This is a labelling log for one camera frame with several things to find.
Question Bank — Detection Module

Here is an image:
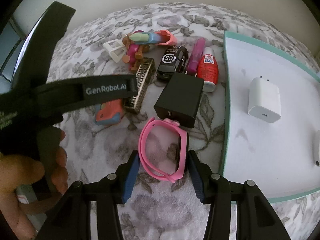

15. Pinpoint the black charger block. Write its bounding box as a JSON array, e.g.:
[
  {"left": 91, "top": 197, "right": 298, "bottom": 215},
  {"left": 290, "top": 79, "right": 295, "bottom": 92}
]
[{"left": 154, "top": 73, "right": 204, "bottom": 128}]

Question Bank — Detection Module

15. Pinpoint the red white glue bottle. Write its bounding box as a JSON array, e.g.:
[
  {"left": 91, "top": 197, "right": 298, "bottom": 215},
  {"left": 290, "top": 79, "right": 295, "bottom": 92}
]
[{"left": 197, "top": 47, "right": 219, "bottom": 92}]

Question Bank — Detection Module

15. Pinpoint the white plastic buckle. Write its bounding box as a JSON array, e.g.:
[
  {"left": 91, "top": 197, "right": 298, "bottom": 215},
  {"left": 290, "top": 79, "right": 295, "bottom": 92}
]
[{"left": 103, "top": 39, "right": 126, "bottom": 63}]

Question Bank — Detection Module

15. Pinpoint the brown pup toy figure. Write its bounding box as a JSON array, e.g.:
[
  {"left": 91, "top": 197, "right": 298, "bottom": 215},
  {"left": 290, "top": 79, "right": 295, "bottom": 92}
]
[{"left": 122, "top": 33, "right": 150, "bottom": 74}]

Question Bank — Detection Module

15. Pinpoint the white smart watch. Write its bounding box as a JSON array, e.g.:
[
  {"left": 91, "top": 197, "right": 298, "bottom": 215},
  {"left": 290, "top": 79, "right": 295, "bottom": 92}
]
[{"left": 313, "top": 130, "right": 320, "bottom": 166}]

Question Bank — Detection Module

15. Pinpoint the purple pink tube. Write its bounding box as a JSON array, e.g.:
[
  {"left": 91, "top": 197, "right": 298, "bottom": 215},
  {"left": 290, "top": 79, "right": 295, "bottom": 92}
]
[{"left": 185, "top": 37, "right": 206, "bottom": 75}]

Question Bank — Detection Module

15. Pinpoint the grey floral blanket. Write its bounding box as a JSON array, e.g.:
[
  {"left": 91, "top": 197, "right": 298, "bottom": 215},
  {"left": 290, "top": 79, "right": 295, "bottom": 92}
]
[{"left": 48, "top": 3, "right": 319, "bottom": 239}]

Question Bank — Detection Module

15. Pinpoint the coral blue toy block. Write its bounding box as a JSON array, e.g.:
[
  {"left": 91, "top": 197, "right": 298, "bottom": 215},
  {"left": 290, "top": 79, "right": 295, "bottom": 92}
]
[{"left": 94, "top": 99, "right": 124, "bottom": 127}]

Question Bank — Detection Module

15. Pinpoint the pink smart watch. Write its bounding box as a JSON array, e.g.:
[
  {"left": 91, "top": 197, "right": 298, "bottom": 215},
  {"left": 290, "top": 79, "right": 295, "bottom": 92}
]
[{"left": 138, "top": 117, "right": 189, "bottom": 184}]

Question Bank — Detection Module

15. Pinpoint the person's left hand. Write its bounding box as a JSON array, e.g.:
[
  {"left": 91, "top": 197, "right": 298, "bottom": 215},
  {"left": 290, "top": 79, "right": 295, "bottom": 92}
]
[{"left": 1, "top": 146, "right": 68, "bottom": 239}]

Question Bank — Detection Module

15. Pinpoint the teal rimmed white tray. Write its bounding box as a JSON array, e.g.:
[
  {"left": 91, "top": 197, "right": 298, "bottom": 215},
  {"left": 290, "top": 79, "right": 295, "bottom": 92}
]
[{"left": 220, "top": 31, "right": 319, "bottom": 203}]

